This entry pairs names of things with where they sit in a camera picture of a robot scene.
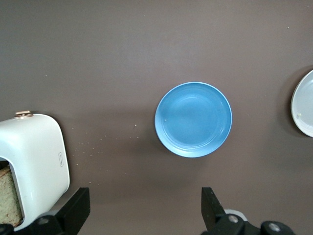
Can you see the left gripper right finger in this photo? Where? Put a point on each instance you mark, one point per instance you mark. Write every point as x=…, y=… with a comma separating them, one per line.
x=212, y=215

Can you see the brown bread slice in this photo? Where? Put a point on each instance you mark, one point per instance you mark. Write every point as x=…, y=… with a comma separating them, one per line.
x=8, y=195

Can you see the white toaster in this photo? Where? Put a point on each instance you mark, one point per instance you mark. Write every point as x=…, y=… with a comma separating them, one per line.
x=36, y=151

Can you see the blue plate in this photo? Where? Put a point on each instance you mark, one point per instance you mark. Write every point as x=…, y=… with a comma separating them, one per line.
x=193, y=120

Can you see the beige plate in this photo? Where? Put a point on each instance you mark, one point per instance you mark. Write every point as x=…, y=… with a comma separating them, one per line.
x=304, y=105

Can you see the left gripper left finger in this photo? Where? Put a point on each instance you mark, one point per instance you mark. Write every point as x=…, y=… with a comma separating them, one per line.
x=71, y=215

